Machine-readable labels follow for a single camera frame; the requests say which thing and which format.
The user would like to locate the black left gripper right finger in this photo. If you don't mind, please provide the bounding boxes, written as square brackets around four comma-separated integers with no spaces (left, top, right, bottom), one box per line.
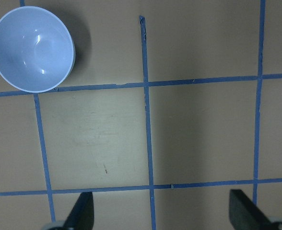
[228,189,272,230]

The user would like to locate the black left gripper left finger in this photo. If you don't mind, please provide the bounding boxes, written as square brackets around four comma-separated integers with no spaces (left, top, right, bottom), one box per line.
[63,192,94,230]

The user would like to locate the blue bowl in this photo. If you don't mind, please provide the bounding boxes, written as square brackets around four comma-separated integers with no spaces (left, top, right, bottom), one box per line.
[0,6,76,93]

